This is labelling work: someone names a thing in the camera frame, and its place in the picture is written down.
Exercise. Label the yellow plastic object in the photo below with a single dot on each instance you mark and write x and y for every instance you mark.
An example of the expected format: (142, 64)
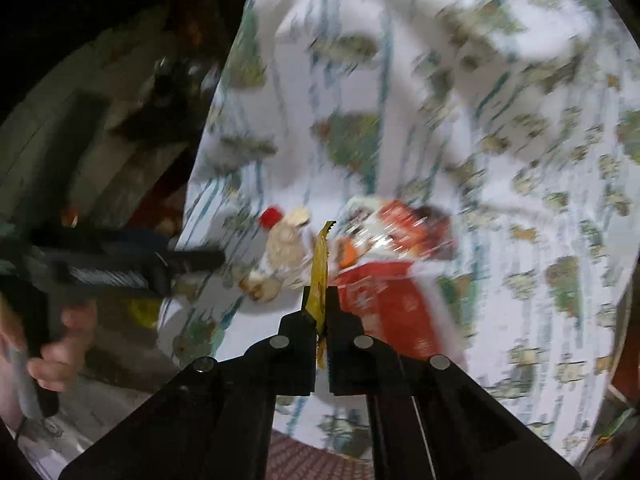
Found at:
(142, 312)

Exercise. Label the red patterned mat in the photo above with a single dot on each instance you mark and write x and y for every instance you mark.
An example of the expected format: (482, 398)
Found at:
(320, 460)

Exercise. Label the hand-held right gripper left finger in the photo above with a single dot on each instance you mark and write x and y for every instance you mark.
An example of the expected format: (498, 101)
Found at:
(299, 352)

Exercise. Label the red bottle cap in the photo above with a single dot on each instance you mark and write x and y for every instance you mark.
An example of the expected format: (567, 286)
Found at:
(270, 216)

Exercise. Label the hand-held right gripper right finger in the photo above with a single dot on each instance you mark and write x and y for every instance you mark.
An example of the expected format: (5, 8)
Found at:
(346, 355)

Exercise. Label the person's left hand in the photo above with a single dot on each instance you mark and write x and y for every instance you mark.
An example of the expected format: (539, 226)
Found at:
(62, 360)

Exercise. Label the red and white wrapper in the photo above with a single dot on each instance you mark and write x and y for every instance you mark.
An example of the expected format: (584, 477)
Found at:
(400, 225)

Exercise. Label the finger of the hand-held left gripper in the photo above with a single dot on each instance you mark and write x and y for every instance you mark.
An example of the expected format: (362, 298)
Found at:
(197, 259)

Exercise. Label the red snack packet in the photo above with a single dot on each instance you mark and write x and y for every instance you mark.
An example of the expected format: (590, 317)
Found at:
(390, 310)

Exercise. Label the yellow foil wrapper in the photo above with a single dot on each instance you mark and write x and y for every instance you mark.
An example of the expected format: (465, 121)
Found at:
(319, 270)

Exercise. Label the cat print white tablecloth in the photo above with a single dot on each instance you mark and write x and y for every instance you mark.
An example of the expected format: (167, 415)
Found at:
(450, 110)

